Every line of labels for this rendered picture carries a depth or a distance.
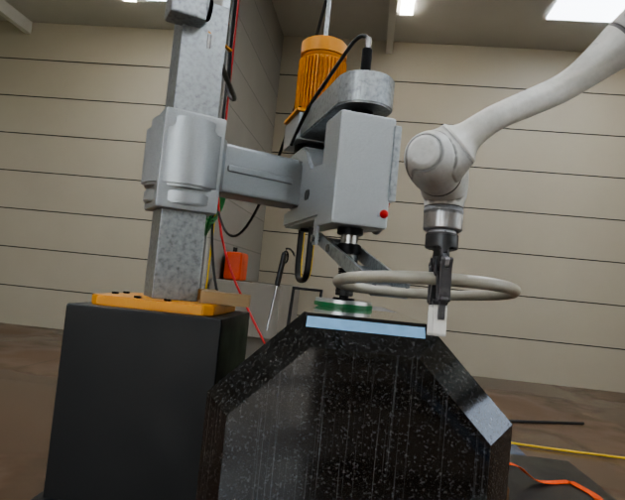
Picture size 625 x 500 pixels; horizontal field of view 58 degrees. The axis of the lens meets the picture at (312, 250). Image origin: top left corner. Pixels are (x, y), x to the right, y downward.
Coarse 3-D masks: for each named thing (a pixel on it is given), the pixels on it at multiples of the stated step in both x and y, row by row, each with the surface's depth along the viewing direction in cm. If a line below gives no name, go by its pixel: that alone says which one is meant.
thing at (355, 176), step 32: (352, 128) 207; (384, 128) 210; (352, 160) 207; (384, 160) 210; (320, 192) 221; (352, 192) 206; (384, 192) 210; (320, 224) 217; (352, 224) 206; (384, 224) 209
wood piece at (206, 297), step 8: (200, 296) 230; (208, 296) 231; (216, 296) 231; (224, 296) 231; (232, 296) 231; (240, 296) 231; (248, 296) 232; (216, 304) 231; (224, 304) 231; (232, 304) 231; (240, 304) 231; (248, 304) 232
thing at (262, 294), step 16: (224, 288) 483; (240, 288) 482; (256, 288) 480; (272, 288) 479; (288, 288) 519; (256, 304) 479; (288, 304) 529; (256, 320) 478; (272, 320) 477; (256, 336) 478; (272, 336) 476
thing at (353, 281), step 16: (352, 272) 140; (368, 272) 136; (384, 272) 133; (400, 272) 131; (416, 272) 130; (432, 272) 130; (352, 288) 164; (368, 288) 170; (384, 288) 173; (400, 288) 175; (480, 288) 131; (496, 288) 132; (512, 288) 136
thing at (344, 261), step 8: (320, 232) 235; (312, 240) 232; (320, 240) 231; (328, 240) 221; (336, 240) 235; (328, 248) 218; (336, 248) 210; (336, 256) 209; (344, 256) 200; (360, 256) 216; (368, 256) 208; (344, 264) 199; (352, 264) 191; (368, 264) 207; (376, 264) 200; (408, 288) 175; (376, 296) 173; (384, 296) 174; (392, 296) 174
